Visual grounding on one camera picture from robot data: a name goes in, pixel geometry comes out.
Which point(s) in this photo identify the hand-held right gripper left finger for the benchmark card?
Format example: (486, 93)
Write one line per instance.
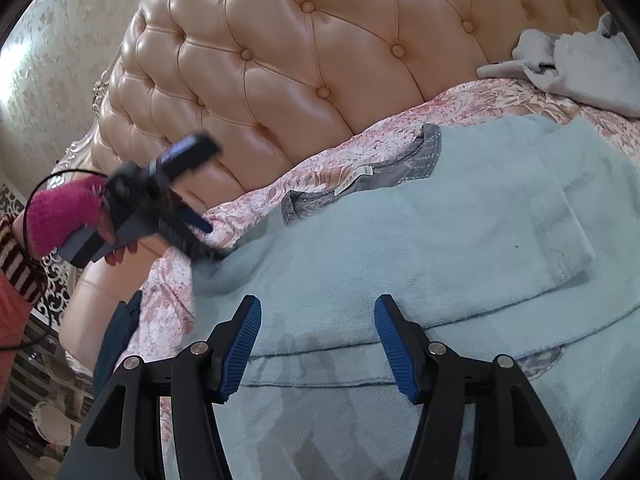
(240, 345)

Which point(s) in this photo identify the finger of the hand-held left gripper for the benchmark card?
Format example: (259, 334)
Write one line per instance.
(185, 157)
(187, 230)

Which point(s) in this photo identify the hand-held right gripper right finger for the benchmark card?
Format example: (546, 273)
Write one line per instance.
(395, 350)

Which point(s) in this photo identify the light blue shirt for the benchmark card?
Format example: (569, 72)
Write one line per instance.
(400, 240)

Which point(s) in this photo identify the person's left forearm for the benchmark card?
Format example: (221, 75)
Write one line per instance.
(15, 260)

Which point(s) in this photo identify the person's left hand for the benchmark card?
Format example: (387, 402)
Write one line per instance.
(60, 210)

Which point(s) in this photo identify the pink floral blanket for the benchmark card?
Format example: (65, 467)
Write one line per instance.
(250, 205)

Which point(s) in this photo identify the dark blue cloth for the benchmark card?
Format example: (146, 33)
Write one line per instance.
(117, 330)

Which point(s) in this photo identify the peach tufted leather sofa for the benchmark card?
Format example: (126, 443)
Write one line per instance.
(300, 85)

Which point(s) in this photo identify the person's orange top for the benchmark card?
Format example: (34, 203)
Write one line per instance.
(10, 310)

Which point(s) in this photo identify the dark glossy cabinet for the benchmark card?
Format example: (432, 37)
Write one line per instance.
(45, 370)

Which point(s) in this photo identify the grey garment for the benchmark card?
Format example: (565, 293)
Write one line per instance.
(590, 70)

